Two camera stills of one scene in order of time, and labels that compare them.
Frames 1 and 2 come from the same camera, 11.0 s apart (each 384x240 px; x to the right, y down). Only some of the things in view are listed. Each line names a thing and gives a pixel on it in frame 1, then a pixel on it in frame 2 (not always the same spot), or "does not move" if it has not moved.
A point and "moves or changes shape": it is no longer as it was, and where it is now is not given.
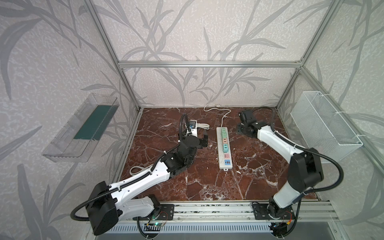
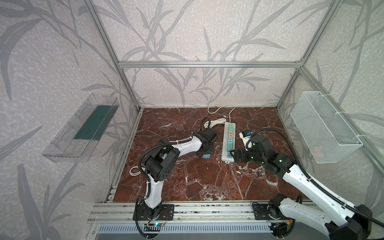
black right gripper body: x=244 y=117 -> x=244 y=154
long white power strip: x=224 y=152 moves or changes shape
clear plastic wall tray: x=74 y=141 does not move
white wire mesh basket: x=321 y=128 does not move
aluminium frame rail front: x=308 y=212 does not move
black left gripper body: x=202 y=140 -> x=207 y=144
